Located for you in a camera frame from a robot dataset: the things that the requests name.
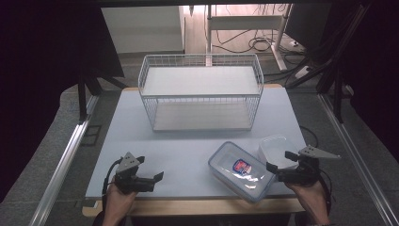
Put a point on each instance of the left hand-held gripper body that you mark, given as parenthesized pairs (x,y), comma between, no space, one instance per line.
(133,183)

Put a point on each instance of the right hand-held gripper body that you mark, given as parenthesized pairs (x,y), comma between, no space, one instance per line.
(301,174)

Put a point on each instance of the large clear lidded food container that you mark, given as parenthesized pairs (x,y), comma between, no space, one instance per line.
(226,158)

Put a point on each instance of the person's left hand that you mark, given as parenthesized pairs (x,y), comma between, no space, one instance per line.
(117,204)

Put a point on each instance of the person's right hand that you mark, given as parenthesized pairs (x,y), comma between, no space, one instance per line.
(309,201)

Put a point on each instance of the pale blue table mat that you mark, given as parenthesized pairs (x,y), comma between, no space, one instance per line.
(175,147)

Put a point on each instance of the black metal stand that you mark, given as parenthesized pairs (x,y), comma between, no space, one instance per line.
(337,91)
(83,94)

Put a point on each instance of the white power strip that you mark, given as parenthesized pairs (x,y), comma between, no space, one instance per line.
(302,72)

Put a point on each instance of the white cabinet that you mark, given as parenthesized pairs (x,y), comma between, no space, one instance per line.
(141,28)

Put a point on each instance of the dark monitor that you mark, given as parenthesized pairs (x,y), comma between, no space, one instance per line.
(306,25)

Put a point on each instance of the aluminium rail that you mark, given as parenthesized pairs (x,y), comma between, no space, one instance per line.
(62,163)
(354,150)

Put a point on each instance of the white desk frame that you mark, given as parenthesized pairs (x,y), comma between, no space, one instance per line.
(244,22)

